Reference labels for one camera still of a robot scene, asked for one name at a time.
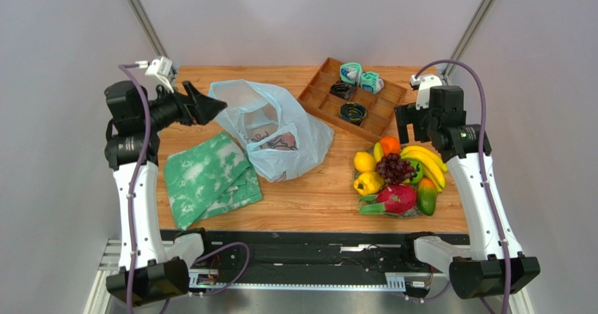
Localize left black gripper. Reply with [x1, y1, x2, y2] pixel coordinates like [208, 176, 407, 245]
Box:
[140, 81, 226, 133]

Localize orange fake tangerine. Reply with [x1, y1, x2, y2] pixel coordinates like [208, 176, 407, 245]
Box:
[378, 136, 401, 156]

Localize dark red fake grapes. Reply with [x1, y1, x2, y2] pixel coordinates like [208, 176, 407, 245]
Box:
[376, 152, 416, 185]

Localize yellow fake banana bunch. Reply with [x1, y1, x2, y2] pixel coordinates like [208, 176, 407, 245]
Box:
[399, 145, 449, 192]

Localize yellow fake lemon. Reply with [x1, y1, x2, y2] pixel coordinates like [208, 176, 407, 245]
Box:
[353, 151, 378, 173]

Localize yellow fake bell pepper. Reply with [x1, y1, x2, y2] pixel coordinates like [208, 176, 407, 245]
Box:
[353, 171, 386, 196]

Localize red green fake mango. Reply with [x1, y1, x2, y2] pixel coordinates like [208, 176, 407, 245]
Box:
[416, 178, 438, 216]

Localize pink fake dragon fruit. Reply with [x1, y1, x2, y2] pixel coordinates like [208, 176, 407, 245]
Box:
[358, 184, 417, 215]

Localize translucent printed plastic bag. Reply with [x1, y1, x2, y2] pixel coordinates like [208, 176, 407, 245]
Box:
[208, 79, 334, 183]

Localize single yellow fake banana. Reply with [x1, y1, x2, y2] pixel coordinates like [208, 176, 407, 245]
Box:
[373, 142, 385, 162]

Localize green fake watermelon ball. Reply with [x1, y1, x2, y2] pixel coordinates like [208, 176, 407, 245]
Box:
[404, 160, 424, 185]

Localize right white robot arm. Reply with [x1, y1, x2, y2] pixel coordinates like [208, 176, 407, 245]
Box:
[394, 85, 540, 299]

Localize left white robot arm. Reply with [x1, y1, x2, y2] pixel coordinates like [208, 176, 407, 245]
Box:
[104, 80, 227, 311]

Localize brown wooden compartment tray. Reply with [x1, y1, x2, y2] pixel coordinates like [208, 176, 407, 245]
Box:
[298, 58, 408, 143]

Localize teal white rolled sock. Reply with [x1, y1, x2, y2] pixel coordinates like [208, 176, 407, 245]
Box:
[359, 72, 385, 95]
[339, 63, 363, 85]

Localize black item in tray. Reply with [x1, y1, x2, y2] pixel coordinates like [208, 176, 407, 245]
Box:
[329, 81, 357, 101]

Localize green white folded cloth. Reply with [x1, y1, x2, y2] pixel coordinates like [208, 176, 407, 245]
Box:
[164, 132, 263, 230]

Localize speckled round plate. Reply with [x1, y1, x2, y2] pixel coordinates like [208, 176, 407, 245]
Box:
[353, 143, 423, 218]

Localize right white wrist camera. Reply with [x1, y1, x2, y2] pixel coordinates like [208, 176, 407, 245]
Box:
[410, 74, 443, 110]

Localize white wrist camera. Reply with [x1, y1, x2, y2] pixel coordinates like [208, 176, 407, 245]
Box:
[410, 74, 443, 110]
[134, 55, 178, 93]

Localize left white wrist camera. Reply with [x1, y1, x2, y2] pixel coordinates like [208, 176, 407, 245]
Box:
[134, 55, 178, 93]

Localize aluminium frame rail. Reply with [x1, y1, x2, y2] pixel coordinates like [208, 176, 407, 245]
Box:
[84, 238, 533, 314]

